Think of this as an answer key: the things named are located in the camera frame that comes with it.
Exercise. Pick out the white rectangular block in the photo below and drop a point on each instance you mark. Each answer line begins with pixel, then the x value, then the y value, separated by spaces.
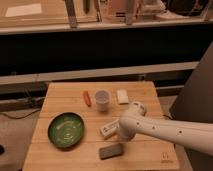
pixel 122 96

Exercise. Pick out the orange carrot toy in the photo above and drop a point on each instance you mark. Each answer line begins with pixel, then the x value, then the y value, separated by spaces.
pixel 87 99

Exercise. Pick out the white plastic bottle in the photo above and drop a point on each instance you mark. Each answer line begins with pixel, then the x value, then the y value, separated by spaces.
pixel 108 130

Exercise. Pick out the grey metal post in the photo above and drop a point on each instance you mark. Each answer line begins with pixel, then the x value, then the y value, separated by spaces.
pixel 71 13

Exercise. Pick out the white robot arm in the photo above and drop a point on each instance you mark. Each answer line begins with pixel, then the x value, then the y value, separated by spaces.
pixel 193 135

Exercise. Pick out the green ceramic bowl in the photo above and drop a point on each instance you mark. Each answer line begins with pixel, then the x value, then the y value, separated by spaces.
pixel 66 130

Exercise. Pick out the white ceramic cup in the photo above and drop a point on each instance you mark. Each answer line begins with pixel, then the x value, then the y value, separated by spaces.
pixel 102 99

